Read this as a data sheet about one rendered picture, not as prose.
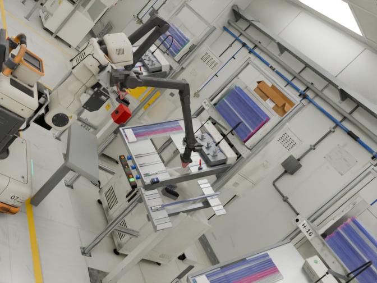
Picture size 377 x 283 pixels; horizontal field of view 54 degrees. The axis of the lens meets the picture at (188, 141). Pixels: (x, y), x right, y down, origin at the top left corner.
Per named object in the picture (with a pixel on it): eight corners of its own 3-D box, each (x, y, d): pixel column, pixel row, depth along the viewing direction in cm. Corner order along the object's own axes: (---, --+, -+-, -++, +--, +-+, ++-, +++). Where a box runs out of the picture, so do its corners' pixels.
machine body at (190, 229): (112, 256, 299) (164, 206, 286) (93, 195, 347) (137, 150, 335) (164, 269, 344) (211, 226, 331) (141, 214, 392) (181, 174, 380)
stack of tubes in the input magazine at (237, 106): (243, 141, 283) (269, 117, 277) (214, 106, 318) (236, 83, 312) (251, 148, 291) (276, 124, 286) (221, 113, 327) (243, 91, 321)
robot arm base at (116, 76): (107, 65, 222) (111, 73, 213) (121, 65, 225) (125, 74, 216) (107, 78, 226) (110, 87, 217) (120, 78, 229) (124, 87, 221)
